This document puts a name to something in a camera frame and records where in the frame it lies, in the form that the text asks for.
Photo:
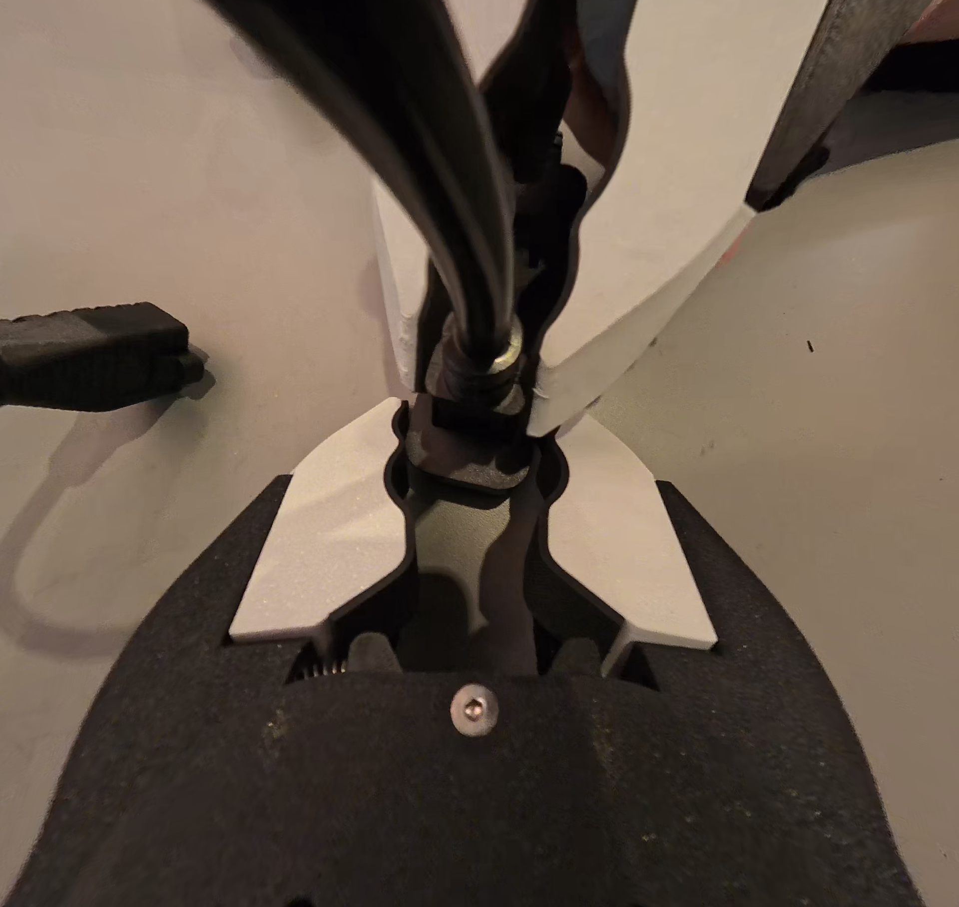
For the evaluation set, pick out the black power strip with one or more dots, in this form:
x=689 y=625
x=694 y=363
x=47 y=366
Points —
x=464 y=465

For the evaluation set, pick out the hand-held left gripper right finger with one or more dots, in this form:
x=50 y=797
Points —
x=629 y=547

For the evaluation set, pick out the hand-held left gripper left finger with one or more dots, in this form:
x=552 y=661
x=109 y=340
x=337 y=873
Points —
x=315 y=547

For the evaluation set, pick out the person's right hand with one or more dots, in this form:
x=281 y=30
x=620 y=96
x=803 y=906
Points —
x=592 y=105

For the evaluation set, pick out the black power plug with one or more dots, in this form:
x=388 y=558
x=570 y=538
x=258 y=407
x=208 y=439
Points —
x=468 y=371

